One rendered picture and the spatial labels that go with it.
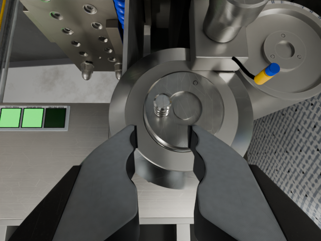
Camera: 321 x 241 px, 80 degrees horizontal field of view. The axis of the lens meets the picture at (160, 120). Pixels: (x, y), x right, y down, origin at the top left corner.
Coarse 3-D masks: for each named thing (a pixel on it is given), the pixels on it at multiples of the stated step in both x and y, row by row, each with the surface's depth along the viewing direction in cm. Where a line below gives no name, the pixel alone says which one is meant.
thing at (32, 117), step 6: (24, 114) 52; (30, 114) 52; (36, 114) 52; (42, 114) 52; (24, 120) 52; (30, 120) 52; (36, 120) 52; (24, 126) 52; (30, 126) 52; (36, 126) 52
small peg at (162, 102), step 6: (156, 96) 15; (162, 96) 15; (168, 96) 15; (156, 102) 15; (162, 102) 15; (168, 102) 15; (156, 108) 15; (162, 108) 15; (168, 108) 15; (156, 114) 17; (162, 114) 16
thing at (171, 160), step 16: (160, 64) 20; (176, 64) 20; (144, 80) 20; (224, 80) 20; (128, 96) 20; (144, 96) 20; (224, 96) 20; (128, 112) 19; (144, 128) 19; (224, 128) 19; (144, 144) 19; (160, 160) 18; (176, 160) 18; (192, 160) 18
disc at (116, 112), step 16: (176, 48) 21; (144, 64) 21; (128, 80) 20; (240, 80) 20; (112, 96) 20; (240, 96) 20; (112, 112) 19; (240, 112) 20; (112, 128) 19; (240, 128) 19; (160, 144) 19; (240, 144) 19; (144, 160) 19; (144, 176) 18; (160, 176) 18; (176, 176) 18; (192, 176) 18
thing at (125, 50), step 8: (128, 0) 23; (136, 0) 31; (128, 8) 22; (136, 8) 31; (128, 16) 22; (136, 16) 31; (128, 24) 22; (136, 24) 31; (128, 32) 22; (136, 32) 31; (128, 40) 22; (136, 40) 31; (128, 48) 22; (136, 48) 31; (128, 56) 22; (136, 56) 31; (128, 64) 22
